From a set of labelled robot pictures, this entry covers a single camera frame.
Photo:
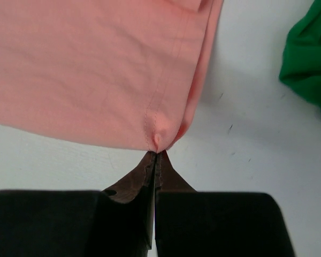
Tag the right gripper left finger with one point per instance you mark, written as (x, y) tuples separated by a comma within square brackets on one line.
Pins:
[(117, 221)]

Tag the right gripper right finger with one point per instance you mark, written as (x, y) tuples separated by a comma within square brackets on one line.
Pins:
[(192, 223)]

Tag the salmon pink t shirt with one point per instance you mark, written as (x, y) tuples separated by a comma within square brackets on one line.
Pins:
[(122, 74)]

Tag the green t shirt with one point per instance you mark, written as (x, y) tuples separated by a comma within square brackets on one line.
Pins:
[(301, 59)]

